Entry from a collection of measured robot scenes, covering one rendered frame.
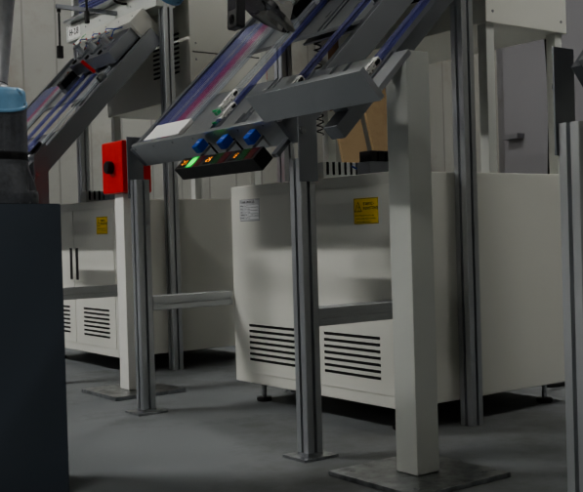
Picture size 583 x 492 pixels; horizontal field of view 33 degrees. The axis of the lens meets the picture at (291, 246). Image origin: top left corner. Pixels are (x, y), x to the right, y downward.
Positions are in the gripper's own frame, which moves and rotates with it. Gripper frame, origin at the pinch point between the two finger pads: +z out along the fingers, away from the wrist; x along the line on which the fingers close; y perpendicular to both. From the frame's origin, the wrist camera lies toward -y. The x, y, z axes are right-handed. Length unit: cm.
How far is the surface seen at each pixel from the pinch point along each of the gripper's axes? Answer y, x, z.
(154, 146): -30.7, 35.8, -1.1
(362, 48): -2.7, -20.7, 9.0
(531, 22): 39, -20, 52
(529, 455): -71, -54, 69
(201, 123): -23.4, 21.7, 1.3
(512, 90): 204, 217, 259
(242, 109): -21.1, 5.5, 1.9
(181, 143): -30.6, 22.5, -0.8
